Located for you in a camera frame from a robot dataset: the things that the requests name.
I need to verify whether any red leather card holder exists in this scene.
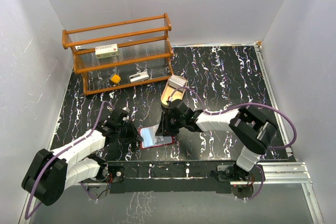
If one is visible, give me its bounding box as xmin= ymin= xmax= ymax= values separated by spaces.
xmin=139 ymin=124 xmax=175 ymax=149

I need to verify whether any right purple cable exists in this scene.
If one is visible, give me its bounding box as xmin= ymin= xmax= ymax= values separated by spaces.
xmin=169 ymin=86 xmax=298 ymax=150

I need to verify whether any stack of credit cards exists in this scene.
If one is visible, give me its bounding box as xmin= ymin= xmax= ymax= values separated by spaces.
xmin=167 ymin=75 xmax=186 ymax=89

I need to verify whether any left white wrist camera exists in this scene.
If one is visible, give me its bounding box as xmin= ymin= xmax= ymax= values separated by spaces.
xmin=122 ymin=107 xmax=130 ymax=121

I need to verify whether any aluminium frame rail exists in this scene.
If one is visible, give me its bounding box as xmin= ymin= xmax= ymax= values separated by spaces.
xmin=254 ymin=40 xmax=324 ymax=224

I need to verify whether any beige oval tray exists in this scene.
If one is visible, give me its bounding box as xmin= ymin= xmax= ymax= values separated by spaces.
xmin=161 ymin=78 xmax=187 ymax=109

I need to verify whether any purple cable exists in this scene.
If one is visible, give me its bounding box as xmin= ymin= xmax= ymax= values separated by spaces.
xmin=25 ymin=100 xmax=116 ymax=221
xmin=169 ymin=86 xmax=298 ymax=150

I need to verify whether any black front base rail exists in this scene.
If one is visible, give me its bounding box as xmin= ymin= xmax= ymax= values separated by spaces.
xmin=108 ymin=161 xmax=234 ymax=194

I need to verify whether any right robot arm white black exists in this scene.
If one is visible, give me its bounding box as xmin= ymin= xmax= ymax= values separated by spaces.
xmin=155 ymin=99 xmax=278 ymax=180

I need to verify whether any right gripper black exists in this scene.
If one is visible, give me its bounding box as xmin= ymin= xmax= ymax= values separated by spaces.
xmin=156 ymin=111 xmax=185 ymax=136

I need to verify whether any white stapler-like object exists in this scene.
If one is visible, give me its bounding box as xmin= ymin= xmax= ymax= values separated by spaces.
xmin=129 ymin=71 xmax=149 ymax=83

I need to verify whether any wooden shelf rack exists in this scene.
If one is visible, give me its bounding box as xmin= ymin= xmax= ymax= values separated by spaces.
xmin=61 ymin=13 xmax=174 ymax=95

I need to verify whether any yellow square object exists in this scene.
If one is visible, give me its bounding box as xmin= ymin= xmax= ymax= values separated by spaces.
xmin=110 ymin=74 xmax=121 ymax=84

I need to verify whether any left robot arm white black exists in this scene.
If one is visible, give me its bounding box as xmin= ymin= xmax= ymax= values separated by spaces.
xmin=21 ymin=109 xmax=143 ymax=206

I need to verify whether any white red box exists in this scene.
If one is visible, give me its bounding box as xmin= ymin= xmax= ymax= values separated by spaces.
xmin=95 ymin=44 xmax=119 ymax=59

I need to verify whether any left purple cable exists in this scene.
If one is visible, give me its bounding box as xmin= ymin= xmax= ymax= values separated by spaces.
xmin=25 ymin=100 xmax=116 ymax=221

